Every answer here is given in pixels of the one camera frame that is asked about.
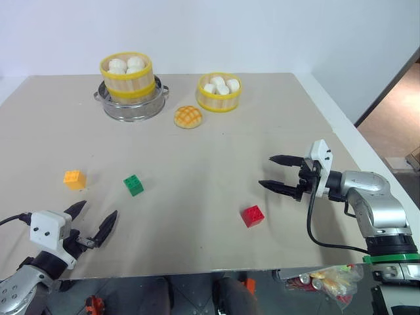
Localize red toy brick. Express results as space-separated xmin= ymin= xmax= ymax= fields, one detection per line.
xmin=240 ymin=204 xmax=266 ymax=229

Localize tall bamboo steamer yellow rims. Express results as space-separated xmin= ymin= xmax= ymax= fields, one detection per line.
xmin=99 ymin=51 xmax=157 ymax=106

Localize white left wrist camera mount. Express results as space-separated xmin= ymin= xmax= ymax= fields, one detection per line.
xmin=30 ymin=211 xmax=78 ymax=270

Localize orange toy brick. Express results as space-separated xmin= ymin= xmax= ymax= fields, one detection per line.
xmin=62 ymin=169 xmax=88 ymax=192

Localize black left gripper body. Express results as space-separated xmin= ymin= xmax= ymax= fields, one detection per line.
xmin=60 ymin=228 xmax=96 ymax=263

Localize metal steamer pot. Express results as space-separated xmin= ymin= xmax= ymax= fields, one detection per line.
xmin=93 ymin=75 xmax=171 ymax=123

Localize silver drink can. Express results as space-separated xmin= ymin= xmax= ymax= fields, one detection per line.
xmin=297 ymin=273 xmax=326 ymax=292

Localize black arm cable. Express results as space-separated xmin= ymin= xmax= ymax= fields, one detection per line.
xmin=0 ymin=213 xmax=33 ymax=226
xmin=306 ymin=163 xmax=369 ymax=254

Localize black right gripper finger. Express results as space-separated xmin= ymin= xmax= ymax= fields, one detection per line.
xmin=257 ymin=178 xmax=300 ymax=198
xmin=268 ymin=154 xmax=306 ymax=169

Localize clear plastic bag of food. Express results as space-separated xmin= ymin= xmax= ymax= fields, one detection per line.
xmin=284 ymin=263 xmax=366 ymax=313

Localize dark rounded shape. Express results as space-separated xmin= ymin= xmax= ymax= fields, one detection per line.
xmin=211 ymin=276 xmax=261 ymax=315

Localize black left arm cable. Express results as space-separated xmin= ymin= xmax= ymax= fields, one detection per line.
xmin=0 ymin=213 xmax=33 ymax=226

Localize short bamboo steamer yellow rims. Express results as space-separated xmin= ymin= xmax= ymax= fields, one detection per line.
xmin=196 ymin=72 xmax=243 ymax=114

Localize green toy brick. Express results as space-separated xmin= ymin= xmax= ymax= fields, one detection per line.
xmin=122 ymin=173 xmax=145 ymax=198

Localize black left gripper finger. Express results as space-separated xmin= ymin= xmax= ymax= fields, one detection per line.
xmin=78 ymin=210 xmax=118 ymax=250
xmin=63 ymin=200 xmax=87 ymax=228

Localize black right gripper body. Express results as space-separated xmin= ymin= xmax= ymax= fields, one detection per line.
xmin=295 ymin=160 xmax=321 ymax=202

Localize cardboard box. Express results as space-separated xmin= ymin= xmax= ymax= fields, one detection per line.
xmin=404 ymin=145 xmax=420 ymax=172

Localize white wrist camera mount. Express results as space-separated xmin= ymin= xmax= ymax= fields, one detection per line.
xmin=30 ymin=211 xmax=78 ymax=270
xmin=303 ymin=138 xmax=334 ymax=198

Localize orange clamp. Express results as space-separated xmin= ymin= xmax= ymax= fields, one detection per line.
xmin=84 ymin=294 xmax=107 ymax=315
xmin=240 ymin=277 xmax=257 ymax=295

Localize golden pineapple bun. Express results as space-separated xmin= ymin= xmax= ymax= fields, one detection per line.
xmin=173 ymin=104 xmax=205 ymax=130

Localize beige table cover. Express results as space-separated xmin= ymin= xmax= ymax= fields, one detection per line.
xmin=0 ymin=72 xmax=408 ymax=282

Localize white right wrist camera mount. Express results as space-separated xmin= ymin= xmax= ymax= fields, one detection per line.
xmin=303 ymin=138 xmax=334 ymax=198

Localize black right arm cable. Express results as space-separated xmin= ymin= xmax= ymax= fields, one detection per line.
xmin=306 ymin=163 xmax=369 ymax=254

